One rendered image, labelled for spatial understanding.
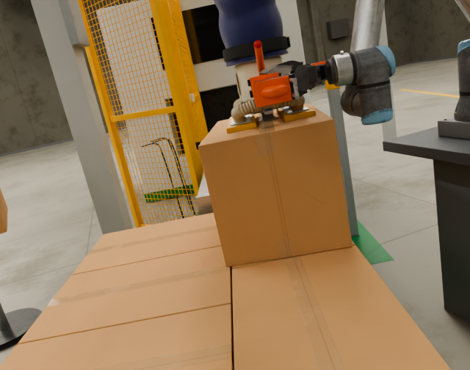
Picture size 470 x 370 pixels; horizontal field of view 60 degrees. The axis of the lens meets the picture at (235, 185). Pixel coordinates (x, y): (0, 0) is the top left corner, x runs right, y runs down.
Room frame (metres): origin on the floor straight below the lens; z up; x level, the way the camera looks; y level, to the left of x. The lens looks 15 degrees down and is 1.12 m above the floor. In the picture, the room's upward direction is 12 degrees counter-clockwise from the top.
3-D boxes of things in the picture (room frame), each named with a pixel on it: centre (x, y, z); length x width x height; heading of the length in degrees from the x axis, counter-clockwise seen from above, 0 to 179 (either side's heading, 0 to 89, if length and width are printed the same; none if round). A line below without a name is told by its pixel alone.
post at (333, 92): (2.40, -0.68, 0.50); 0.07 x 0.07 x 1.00; 88
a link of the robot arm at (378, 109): (1.22, -0.46, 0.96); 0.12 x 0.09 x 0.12; 3
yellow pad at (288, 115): (1.46, -0.26, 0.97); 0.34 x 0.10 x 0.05; 176
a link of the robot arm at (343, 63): (1.21, -0.37, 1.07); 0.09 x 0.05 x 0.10; 178
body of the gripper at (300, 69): (1.22, -0.29, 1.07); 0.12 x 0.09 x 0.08; 88
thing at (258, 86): (0.87, -0.12, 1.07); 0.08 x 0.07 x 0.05; 176
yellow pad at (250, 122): (1.48, -0.07, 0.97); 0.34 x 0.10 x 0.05; 176
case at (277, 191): (1.46, -0.15, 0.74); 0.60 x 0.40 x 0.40; 174
